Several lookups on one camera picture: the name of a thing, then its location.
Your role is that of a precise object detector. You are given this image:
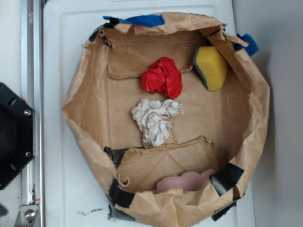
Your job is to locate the aluminium frame rail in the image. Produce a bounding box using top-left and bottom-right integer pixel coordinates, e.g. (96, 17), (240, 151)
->
(15, 0), (46, 227)

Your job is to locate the yellow sponge with green pad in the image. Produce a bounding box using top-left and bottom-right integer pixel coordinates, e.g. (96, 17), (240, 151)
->
(193, 46), (228, 91)

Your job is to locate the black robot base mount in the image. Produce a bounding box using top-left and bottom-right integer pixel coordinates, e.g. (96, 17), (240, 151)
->
(0, 82), (35, 190)

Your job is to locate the crumpled red paper ball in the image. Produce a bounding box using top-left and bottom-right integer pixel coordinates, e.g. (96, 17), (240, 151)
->
(141, 57), (183, 99)

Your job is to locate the white paper ball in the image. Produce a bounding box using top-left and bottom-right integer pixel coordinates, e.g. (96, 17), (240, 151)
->
(131, 98), (183, 147)

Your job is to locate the brown paper lined cardboard box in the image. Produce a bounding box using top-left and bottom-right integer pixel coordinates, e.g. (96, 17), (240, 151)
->
(62, 12), (270, 227)

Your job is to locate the blue tape piece right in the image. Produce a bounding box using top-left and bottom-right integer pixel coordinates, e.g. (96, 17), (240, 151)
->
(234, 34), (259, 57)

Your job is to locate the blue tape strip top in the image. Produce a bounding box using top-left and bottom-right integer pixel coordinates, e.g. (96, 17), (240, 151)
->
(103, 14), (165, 28)

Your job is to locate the pink soft cloth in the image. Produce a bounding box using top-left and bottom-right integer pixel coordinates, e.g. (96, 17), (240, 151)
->
(153, 169), (215, 194)

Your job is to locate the white plastic tray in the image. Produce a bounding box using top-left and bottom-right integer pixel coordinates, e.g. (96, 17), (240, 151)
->
(42, 0), (257, 227)

